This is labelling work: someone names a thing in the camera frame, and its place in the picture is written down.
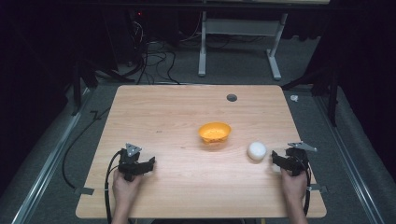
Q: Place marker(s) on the white ball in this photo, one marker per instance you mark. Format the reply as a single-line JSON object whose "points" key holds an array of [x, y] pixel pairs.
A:
{"points": [[257, 151]]}

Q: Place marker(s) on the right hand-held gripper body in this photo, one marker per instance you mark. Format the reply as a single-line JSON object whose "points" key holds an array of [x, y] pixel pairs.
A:
{"points": [[296, 158]]}

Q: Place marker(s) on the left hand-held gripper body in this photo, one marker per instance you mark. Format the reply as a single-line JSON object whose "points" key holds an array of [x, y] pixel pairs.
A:
{"points": [[130, 161]]}

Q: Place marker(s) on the person's right hand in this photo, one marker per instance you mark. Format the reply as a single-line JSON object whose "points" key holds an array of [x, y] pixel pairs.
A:
{"points": [[294, 186]]}

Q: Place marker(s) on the grey table grommet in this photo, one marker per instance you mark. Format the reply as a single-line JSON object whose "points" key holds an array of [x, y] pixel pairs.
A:
{"points": [[232, 97]]}

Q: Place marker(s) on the person's left hand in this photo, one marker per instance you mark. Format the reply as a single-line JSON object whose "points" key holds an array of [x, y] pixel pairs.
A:
{"points": [[124, 188]]}

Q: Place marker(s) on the orange bowl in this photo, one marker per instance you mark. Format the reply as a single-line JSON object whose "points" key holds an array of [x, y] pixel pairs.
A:
{"points": [[214, 132]]}

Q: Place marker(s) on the white desk frame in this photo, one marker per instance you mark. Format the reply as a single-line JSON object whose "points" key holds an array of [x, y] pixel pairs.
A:
{"points": [[239, 26]]}

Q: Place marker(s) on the small white floor scrap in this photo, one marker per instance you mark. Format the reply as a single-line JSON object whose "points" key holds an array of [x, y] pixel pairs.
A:
{"points": [[294, 98]]}

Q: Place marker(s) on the grey metal table bracket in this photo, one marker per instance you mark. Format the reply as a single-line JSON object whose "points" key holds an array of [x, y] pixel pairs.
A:
{"points": [[319, 188], [84, 191]]}

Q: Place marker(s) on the metal floor rail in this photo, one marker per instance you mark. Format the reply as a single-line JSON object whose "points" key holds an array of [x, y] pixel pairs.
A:
{"points": [[351, 161], [46, 165]]}

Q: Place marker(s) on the black stand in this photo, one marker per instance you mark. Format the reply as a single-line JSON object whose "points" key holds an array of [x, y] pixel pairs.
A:
{"points": [[77, 90], [333, 93]]}

